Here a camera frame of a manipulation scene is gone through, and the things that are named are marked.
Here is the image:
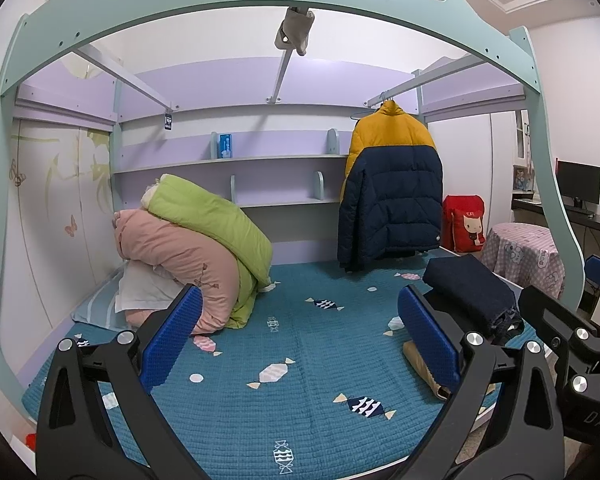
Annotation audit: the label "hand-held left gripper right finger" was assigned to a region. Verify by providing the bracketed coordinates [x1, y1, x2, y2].
[397, 284, 566, 480]

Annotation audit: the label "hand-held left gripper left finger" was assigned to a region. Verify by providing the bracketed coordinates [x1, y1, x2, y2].
[36, 284, 212, 480]

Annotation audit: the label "dark blue jeans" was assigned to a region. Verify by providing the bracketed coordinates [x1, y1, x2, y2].
[422, 255, 526, 341]

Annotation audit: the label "tan folded cloth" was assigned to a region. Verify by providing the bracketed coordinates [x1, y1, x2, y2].
[402, 340, 453, 402]

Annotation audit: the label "white pillow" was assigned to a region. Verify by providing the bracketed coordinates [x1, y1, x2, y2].
[115, 260, 181, 313]

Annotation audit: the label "light blue striped pillow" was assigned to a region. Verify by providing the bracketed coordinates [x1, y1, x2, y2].
[71, 280, 141, 331]

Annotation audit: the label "table with pink tablecloth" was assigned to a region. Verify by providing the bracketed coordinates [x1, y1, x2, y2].
[481, 222, 566, 301]

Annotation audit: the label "black computer monitor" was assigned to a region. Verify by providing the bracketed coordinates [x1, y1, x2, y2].
[556, 160, 600, 211]

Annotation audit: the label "red cartoon cushion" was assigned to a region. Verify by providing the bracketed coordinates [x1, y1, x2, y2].
[442, 195, 487, 253]

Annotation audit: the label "green duvet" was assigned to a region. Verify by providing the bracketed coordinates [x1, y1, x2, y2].
[147, 174, 273, 330]

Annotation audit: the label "teal candy print quilt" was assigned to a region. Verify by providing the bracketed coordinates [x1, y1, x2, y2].
[22, 255, 546, 473]

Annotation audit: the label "yellow and navy puffer jacket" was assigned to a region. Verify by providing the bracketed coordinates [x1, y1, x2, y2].
[337, 100, 443, 273]

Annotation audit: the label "butterfly printed panel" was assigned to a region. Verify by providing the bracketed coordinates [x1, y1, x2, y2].
[0, 120, 116, 361]

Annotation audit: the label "lilac shelf unit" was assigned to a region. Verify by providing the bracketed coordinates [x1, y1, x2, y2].
[15, 55, 526, 261]

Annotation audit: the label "grey hanging cloth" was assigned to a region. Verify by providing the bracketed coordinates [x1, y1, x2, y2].
[274, 6, 315, 56]

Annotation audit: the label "picture frame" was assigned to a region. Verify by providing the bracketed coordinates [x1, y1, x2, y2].
[513, 165, 535, 192]

